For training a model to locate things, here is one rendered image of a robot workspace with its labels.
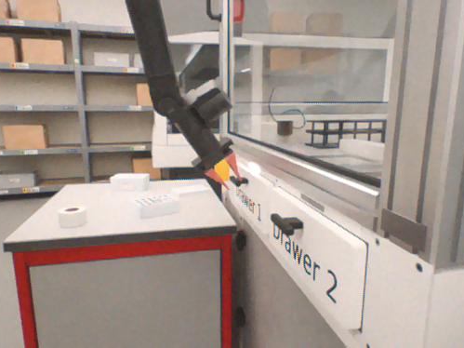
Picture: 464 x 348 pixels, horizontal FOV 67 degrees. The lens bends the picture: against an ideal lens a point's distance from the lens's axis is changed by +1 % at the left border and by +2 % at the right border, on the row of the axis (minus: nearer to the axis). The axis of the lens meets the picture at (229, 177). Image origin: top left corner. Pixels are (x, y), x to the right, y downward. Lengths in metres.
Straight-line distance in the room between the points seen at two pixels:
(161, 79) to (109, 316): 0.67
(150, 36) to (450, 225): 0.53
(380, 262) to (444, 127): 0.16
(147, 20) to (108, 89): 4.32
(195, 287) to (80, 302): 0.31
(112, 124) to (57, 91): 0.75
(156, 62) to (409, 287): 0.53
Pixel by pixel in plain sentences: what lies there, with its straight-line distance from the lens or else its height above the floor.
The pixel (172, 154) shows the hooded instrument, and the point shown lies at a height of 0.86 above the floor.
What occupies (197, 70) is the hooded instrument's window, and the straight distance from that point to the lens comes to 1.63.
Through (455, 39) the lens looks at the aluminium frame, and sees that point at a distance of 0.34.
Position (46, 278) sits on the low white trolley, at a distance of 1.04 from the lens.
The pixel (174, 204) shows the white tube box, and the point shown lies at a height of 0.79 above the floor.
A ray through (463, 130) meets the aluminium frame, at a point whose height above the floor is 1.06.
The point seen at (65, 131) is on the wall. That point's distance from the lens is 5.00.
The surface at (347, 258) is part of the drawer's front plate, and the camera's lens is 0.43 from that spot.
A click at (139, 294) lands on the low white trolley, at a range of 1.04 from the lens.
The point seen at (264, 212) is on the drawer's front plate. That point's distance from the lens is 0.71.
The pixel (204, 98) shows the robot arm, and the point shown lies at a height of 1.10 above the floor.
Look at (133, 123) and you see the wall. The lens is 4.97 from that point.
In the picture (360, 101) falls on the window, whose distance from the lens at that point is 0.46.
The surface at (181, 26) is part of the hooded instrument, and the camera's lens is 1.62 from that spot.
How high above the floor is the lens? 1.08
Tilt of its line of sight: 12 degrees down
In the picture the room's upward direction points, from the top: straight up
